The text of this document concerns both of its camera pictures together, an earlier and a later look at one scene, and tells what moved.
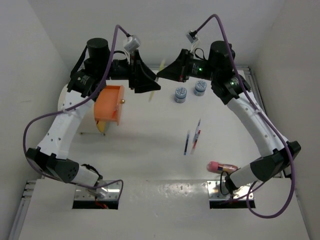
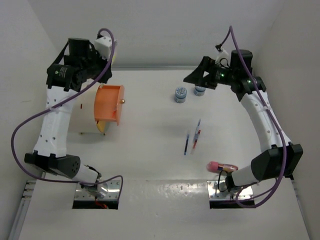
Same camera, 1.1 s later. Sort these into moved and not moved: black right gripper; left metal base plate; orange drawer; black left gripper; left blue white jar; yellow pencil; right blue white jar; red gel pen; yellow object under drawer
Moved: black left gripper; black right gripper; yellow pencil
Not moved: left blue white jar; right blue white jar; red gel pen; orange drawer; yellow object under drawer; left metal base plate
